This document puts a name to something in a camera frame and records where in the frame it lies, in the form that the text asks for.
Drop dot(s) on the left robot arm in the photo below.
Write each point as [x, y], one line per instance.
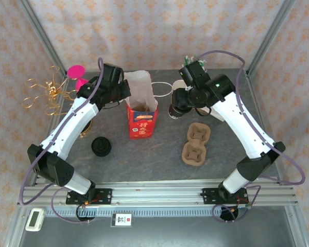
[69, 123]

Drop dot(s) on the aluminium table side rail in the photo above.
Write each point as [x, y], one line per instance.
[14, 236]
[301, 236]

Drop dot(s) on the red paper bag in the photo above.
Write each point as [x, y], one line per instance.
[141, 126]

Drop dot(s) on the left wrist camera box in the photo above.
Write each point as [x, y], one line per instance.
[112, 73]

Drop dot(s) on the white digital timer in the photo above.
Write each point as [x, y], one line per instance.
[34, 218]

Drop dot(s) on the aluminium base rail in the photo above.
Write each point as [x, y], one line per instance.
[157, 193]

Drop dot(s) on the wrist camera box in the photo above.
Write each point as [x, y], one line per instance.
[112, 73]
[193, 72]

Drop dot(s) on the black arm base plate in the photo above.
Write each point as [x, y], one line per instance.
[104, 196]
[208, 196]

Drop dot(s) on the black cup lid stack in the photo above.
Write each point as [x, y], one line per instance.
[101, 146]

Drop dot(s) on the green white paper packet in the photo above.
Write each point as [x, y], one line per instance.
[202, 63]
[186, 60]

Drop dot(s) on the brown pulp carrier stack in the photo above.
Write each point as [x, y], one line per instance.
[195, 154]

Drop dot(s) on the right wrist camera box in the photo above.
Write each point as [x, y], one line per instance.
[193, 72]

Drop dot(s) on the small number display card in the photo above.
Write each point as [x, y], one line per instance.
[121, 219]

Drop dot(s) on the paper cup stack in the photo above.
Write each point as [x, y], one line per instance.
[176, 114]

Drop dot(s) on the aluminium frame post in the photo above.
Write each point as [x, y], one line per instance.
[41, 33]
[272, 33]

